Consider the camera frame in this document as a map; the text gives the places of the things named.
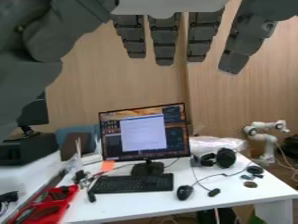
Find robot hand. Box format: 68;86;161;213
0;0;298;141

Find black case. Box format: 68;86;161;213
0;132;60;167

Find black computer monitor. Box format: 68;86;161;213
97;102;191;178

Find orange paper note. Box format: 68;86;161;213
100;160;116;173

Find white desk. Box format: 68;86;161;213
0;149;64;218
58;151;298;224

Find red tray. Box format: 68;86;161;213
32;184;80;214
7;203;68;224

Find black keyboard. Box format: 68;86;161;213
88;172;176;195

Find small black stick device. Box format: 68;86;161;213
86;189;97;203

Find clear plastic bag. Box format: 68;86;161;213
189;135;249;157

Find black headphones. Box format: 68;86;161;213
198;147;238;169

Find black computer mouse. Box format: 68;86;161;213
176;184;195;202

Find small white jointed device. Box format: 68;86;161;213
242;119;291;165

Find small black plug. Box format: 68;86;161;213
207;188;222;198

